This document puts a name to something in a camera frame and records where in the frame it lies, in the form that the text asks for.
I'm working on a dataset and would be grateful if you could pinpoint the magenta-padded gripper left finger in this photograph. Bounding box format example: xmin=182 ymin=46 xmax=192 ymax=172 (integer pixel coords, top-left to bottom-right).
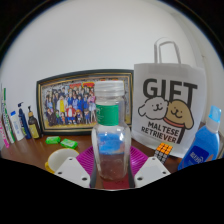
xmin=54 ymin=145 xmax=98 ymax=189

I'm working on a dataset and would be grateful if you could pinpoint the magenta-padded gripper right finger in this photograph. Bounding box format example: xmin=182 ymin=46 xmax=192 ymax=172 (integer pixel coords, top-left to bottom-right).
xmin=127 ymin=145 xmax=171 ymax=189

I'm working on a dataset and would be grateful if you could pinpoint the clear green-labelled drink bottle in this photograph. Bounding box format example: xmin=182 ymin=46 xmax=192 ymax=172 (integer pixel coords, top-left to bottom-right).
xmin=91 ymin=80 xmax=132 ymax=183

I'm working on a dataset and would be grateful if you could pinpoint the puzzle cube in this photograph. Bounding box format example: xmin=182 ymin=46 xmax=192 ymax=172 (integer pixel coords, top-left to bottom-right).
xmin=154 ymin=142 xmax=174 ymax=164

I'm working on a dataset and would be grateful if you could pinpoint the flat round red coaster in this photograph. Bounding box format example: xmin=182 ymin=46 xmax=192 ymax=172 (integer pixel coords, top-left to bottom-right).
xmin=101 ymin=179 xmax=131 ymax=190

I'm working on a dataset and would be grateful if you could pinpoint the blue detergent bottle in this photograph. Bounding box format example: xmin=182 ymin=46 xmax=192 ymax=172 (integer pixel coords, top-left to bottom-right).
xmin=177 ymin=105 xmax=222 ymax=171

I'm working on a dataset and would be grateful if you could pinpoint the amber pump bottle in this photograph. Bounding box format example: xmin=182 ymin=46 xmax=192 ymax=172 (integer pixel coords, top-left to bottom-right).
xmin=27 ymin=105 xmax=42 ymax=140

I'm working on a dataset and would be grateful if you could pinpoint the dark blue pump bottle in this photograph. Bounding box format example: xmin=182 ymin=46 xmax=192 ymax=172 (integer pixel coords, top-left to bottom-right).
xmin=17 ymin=101 xmax=33 ymax=140

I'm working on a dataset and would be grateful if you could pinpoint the framed group photo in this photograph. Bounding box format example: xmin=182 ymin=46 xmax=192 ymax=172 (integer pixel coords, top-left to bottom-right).
xmin=35 ymin=68 xmax=135 ymax=136

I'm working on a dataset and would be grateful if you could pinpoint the white bottle with blue cap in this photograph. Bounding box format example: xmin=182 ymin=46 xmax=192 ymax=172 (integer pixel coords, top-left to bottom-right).
xmin=9 ymin=110 xmax=25 ymax=142

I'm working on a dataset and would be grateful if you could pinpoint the white paper gift bag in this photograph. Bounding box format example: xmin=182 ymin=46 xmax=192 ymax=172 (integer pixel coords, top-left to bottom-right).
xmin=131 ymin=37 xmax=208 ymax=159

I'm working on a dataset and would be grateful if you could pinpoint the white and green long box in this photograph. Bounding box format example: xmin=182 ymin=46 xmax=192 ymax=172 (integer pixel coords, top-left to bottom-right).
xmin=0 ymin=87 xmax=17 ymax=145

